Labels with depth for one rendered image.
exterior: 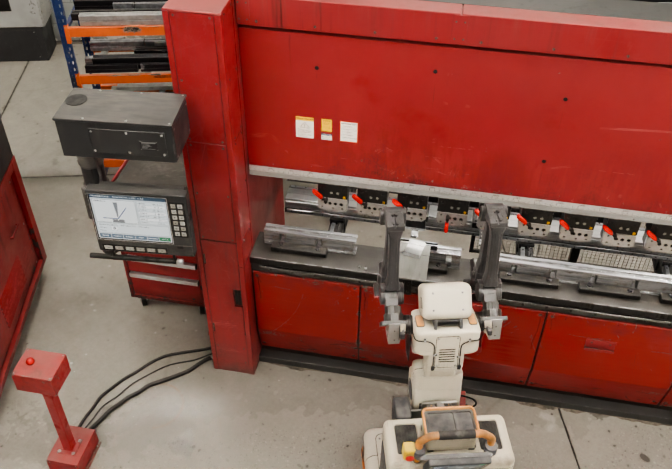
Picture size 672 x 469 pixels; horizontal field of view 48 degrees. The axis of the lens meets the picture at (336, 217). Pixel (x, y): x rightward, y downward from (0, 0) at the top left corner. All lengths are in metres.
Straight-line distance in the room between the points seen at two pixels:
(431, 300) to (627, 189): 1.09
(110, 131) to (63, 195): 2.95
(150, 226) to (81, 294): 1.89
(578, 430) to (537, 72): 2.16
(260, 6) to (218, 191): 0.92
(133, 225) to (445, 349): 1.48
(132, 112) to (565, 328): 2.41
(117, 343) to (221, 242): 1.31
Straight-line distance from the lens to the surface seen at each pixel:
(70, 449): 4.39
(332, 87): 3.47
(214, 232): 3.89
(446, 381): 3.56
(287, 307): 4.29
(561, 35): 3.26
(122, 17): 5.25
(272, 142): 3.70
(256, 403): 4.53
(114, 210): 3.51
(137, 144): 3.27
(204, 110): 3.45
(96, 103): 3.37
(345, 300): 4.15
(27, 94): 7.57
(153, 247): 3.59
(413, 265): 3.85
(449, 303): 3.22
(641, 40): 3.31
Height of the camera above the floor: 3.65
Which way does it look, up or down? 40 degrees down
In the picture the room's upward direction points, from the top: 1 degrees clockwise
